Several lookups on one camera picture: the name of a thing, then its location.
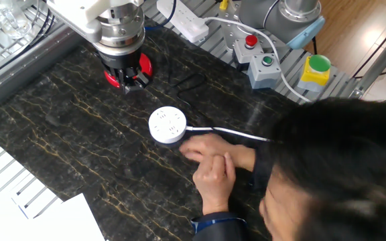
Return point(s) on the white power strip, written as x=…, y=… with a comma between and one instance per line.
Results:
x=179, y=16

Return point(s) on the person's left hand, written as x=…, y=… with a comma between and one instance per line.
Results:
x=213, y=180

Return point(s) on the person's right forearm navy sleeve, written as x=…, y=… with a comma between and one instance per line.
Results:
x=263, y=167

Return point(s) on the small yellow clip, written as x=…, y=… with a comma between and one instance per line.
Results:
x=224, y=4

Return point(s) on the aluminium frame post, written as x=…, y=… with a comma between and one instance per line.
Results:
x=380, y=57

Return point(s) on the person's head black hair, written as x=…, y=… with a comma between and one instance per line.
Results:
x=340, y=167

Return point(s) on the clear glass jug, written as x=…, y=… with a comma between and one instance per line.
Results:
x=8, y=16

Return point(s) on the round white power socket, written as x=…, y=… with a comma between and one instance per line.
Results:
x=167, y=124

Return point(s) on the red gooseneck desk lamp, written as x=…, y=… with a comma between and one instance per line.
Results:
x=146, y=65

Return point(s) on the aluminium table side beam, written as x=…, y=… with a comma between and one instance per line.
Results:
x=22, y=67

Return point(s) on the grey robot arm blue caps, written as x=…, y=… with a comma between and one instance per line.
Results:
x=280, y=20

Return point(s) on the person's right hand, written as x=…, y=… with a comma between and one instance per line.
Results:
x=206, y=147

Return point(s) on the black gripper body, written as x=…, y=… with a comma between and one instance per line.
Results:
x=121, y=63

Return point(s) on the grey box red button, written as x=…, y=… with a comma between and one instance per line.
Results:
x=248, y=50

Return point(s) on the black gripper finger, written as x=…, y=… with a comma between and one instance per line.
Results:
x=126, y=83
x=142, y=78

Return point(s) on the yellow box green button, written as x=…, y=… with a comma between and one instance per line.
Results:
x=313, y=75

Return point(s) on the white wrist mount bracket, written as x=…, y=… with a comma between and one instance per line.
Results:
x=79, y=16

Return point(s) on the person's left forearm navy sleeve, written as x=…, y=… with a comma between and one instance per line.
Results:
x=218, y=227

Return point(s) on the grey box green button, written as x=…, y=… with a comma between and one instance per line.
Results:
x=263, y=72

